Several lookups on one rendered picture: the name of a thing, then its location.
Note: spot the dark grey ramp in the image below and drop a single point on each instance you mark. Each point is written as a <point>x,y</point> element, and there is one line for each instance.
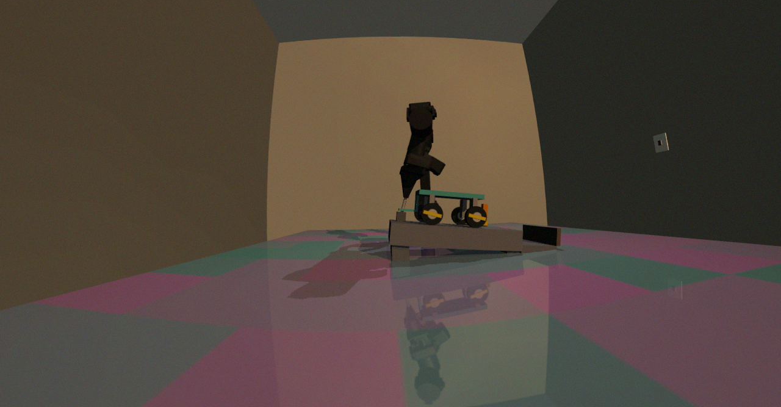
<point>403,234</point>

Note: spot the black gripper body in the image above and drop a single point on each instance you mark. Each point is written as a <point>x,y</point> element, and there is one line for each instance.
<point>415,159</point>

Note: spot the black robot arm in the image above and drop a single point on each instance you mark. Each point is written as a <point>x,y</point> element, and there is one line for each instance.
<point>420,117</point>

